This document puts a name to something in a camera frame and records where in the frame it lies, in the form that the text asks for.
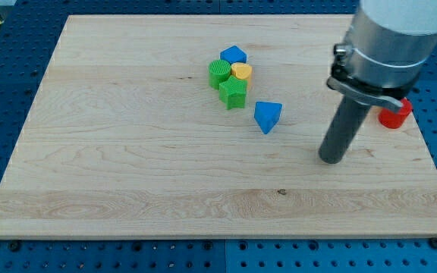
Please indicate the light wooden board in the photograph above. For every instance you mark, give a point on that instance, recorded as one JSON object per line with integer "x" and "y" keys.
{"x": 127, "y": 140}

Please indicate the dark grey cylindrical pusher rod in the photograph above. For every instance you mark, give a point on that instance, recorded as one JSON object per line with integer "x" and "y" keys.
{"x": 348, "y": 119}

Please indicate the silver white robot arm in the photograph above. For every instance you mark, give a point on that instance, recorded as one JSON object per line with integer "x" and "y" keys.
{"x": 382, "y": 53}

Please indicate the blue cube block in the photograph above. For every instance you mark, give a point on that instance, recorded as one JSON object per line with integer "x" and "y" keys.
{"x": 233, "y": 54}

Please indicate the blue triangle block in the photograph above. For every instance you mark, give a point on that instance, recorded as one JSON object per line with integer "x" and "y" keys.
{"x": 267, "y": 115}

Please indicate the yellow heart block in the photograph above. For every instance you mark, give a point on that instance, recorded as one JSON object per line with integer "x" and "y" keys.
{"x": 242, "y": 71}

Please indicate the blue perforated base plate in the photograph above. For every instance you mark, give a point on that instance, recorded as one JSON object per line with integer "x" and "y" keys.
{"x": 27, "y": 39}

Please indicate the green cylinder block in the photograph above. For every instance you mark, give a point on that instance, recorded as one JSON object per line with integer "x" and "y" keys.
{"x": 219, "y": 71}

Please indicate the green star block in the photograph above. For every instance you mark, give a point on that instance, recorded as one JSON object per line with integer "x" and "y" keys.
{"x": 233, "y": 93}

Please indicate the red cylinder block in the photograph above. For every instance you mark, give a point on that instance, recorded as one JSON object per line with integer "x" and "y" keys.
{"x": 394, "y": 120}

